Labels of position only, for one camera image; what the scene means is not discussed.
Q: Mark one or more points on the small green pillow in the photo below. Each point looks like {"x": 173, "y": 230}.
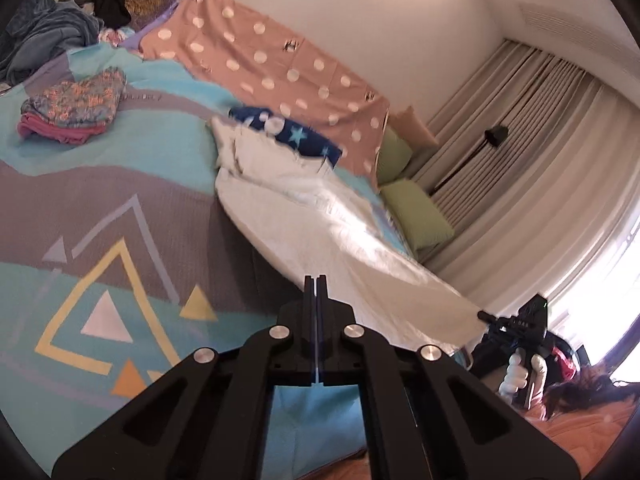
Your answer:
{"x": 392, "y": 155}

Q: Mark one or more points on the navy star print garment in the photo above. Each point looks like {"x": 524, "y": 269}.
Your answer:
{"x": 300, "y": 137}

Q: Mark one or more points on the person's right hand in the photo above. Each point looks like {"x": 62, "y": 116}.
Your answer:
{"x": 512, "y": 380}

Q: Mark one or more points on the floral folded clothes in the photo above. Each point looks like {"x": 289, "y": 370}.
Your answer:
{"x": 75, "y": 100}

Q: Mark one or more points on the blue-grey fleece blanket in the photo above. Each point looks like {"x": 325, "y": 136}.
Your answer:
{"x": 45, "y": 35}

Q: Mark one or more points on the large green pillow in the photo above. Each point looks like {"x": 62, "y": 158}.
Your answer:
{"x": 415, "y": 215}

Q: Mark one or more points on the pink polka dot sheet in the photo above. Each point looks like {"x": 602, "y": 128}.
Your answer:
{"x": 260, "y": 55}

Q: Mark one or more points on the black floor lamp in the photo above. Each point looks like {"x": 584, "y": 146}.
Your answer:
{"x": 495, "y": 136}

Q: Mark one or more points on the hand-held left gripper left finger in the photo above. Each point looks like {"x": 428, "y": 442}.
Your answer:
{"x": 311, "y": 310}

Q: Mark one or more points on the purple floral pillow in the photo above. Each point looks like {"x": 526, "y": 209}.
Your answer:
{"x": 150, "y": 0}

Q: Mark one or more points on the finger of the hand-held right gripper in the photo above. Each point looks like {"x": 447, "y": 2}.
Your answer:
{"x": 490, "y": 318}

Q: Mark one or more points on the white long-sleeve shirt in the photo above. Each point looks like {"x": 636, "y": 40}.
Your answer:
{"x": 325, "y": 210}

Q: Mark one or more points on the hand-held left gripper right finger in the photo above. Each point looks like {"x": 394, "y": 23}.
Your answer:
{"x": 324, "y": 310}

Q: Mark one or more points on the beige curtain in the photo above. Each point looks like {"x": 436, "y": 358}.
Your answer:
{"x": 525, "y": 185}

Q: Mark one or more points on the pink folded garment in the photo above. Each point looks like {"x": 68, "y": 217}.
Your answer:
{"x": 55, "y": 132}

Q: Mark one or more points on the turquoise grey bed cover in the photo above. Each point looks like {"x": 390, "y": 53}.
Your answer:
{"x": 100, "y": 200}

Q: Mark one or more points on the tan pillow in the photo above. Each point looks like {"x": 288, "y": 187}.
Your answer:
{"x": 415, "y": 127}

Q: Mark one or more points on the person's body in orange clothing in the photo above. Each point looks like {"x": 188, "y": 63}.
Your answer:
{"x": 575, "y": 390}

